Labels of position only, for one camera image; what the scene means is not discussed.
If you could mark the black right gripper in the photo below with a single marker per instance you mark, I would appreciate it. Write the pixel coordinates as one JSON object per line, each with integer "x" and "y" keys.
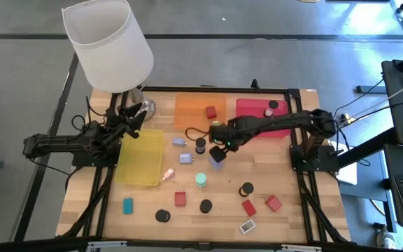
{"x": 224, "y": 134}

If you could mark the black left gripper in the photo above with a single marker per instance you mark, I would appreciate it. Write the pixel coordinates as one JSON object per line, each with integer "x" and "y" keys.
{"x": 117, "y": 124}

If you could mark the mint green sand timer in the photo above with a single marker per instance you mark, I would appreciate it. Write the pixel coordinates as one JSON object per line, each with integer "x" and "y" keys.
{"x": 201, "y": 179}

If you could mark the black cap sand timer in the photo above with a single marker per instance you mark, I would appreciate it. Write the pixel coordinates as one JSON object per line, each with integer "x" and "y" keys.
{"x": 162, "y": 215}
{"x": 273, "y": 104}
{"x": 247, "y": 189}

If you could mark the black red sand timer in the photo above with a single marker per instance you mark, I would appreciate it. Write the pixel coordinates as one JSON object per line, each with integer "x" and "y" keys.
{"x": 205, "y": 206}

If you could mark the red pronged wall charger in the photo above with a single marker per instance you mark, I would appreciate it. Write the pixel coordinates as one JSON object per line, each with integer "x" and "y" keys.
{"x": 180, "y": 199}

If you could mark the red rectangular box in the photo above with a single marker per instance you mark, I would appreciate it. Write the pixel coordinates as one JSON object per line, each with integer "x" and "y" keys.
{"x": 248, "y": 208}
{"x": 273, "y": 203}

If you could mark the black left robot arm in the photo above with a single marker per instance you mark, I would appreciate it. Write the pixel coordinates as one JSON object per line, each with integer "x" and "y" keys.
{"x": 65, "y": 141}

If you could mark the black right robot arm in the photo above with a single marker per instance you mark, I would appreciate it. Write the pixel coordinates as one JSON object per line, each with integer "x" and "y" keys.
{"x": 282, "y": 120}

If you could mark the black purple sand timer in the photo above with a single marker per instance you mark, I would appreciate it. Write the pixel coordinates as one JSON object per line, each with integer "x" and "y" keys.
{"x": 200, "y": 145}

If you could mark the yellow translucent plastic bin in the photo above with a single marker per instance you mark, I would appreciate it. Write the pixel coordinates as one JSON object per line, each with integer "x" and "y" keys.
{"x": 140, "y": 157}

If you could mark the red cube charger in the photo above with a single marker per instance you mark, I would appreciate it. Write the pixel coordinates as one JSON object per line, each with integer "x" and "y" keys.
{"x": 211, "y": 112}

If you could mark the orange translucent plastic bin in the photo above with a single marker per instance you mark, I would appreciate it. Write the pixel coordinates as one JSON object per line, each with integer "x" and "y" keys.
{"x": 191, "y": 112}

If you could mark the pink translucent plastic bin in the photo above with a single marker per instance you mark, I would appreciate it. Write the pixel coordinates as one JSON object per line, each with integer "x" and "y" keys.
{"x": 254, "y": 106}

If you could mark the pink cap sand timer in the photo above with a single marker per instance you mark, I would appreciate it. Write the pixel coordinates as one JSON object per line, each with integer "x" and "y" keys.
{"x": 268, "y": 112}

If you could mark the white shade silver table lamp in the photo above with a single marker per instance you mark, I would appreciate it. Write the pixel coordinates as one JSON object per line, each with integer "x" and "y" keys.
{"x": 110, "y": 45}

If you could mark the white digital thermometer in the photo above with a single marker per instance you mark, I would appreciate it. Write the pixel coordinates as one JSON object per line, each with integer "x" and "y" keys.
{"x": 247, "y": 227}

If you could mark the black clamp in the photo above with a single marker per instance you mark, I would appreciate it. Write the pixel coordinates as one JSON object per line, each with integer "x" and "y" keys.
{"x": 254, "y": 84}

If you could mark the teal rectangular box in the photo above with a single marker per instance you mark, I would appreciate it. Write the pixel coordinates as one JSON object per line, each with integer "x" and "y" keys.
{"x": 127, "y": 206}

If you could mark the white paper sheet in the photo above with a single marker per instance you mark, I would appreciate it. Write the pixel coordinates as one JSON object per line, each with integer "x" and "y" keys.
{"x": 348, "y": 175}

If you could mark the grey stand foot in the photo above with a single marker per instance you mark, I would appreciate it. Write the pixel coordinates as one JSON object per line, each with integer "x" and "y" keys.
{"x": 371, "y": 89}

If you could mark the lavender wall charger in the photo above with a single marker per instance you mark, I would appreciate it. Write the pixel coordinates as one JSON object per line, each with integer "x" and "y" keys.
{"x": 178, "y": 141}
{"x": 186, "y": 158}

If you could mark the black aluminium table frame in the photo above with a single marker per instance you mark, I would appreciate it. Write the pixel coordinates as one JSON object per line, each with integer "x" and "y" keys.
{"x": 229, "y": 89}

